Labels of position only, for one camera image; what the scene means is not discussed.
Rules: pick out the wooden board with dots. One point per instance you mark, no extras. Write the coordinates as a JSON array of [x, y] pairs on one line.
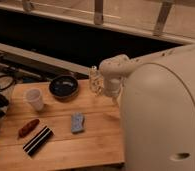
[[99, 144]]

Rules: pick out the metal bracket left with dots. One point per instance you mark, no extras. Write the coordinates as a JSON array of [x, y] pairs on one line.
[[27, 5]]

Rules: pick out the black round bowl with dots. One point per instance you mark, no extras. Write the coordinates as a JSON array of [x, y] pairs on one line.
[[63, 87]]

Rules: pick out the black white striped block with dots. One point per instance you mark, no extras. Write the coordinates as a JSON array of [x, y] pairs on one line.
[[36, 143]]

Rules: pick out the metal bracket middle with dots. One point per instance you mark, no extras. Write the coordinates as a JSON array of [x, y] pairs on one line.
[[98, 12]]

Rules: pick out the metal bracket right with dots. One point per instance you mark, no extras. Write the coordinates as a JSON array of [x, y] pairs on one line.
[[162, 17]]

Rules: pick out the metal bracket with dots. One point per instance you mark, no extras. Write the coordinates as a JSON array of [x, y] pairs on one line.
[[162, 17], [98, 12], [27, 5]]

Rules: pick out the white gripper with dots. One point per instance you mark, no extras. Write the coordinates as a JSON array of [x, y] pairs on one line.
[[112, 86]]

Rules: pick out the blue sponge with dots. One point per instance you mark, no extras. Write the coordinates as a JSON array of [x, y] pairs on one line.
[[77, 123]]

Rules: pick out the brown sausage toy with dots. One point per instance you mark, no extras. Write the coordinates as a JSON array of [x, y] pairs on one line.
[[27, 128]]

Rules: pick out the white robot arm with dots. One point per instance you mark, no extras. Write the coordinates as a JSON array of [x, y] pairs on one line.
[[156, 97]]

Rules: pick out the white plastic cup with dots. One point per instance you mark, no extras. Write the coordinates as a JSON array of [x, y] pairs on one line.
[[34, 97]]

